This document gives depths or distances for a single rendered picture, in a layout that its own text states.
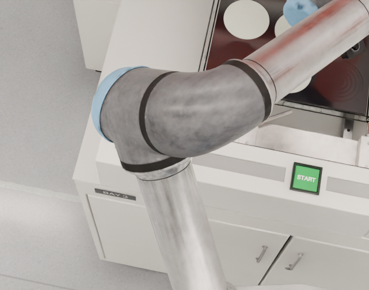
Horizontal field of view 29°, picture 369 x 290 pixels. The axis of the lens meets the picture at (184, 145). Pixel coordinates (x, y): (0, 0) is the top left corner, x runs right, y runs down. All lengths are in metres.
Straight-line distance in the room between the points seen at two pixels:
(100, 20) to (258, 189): 0.96
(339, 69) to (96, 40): 0.94
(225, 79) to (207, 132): 0.07
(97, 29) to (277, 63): 1.29
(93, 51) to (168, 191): 1.34
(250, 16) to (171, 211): 0.66
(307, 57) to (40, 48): 1.71
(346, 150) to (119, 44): 0.55
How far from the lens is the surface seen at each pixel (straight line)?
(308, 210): 1.42
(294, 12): 1.23
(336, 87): 1.55
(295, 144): 1.50
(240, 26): 1.59
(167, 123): 0.92
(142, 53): 1.64
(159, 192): 1.05
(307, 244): 1.63
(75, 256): 2.32
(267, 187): 1.37
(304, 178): 1.39
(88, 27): 2.22
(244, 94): 0.92
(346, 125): 1.58
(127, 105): 0.98
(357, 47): 1.43
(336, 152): 1.51
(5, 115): 2.52
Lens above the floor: 2.25
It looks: 68 degrees down
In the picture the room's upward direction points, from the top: 5 degrees clockwise
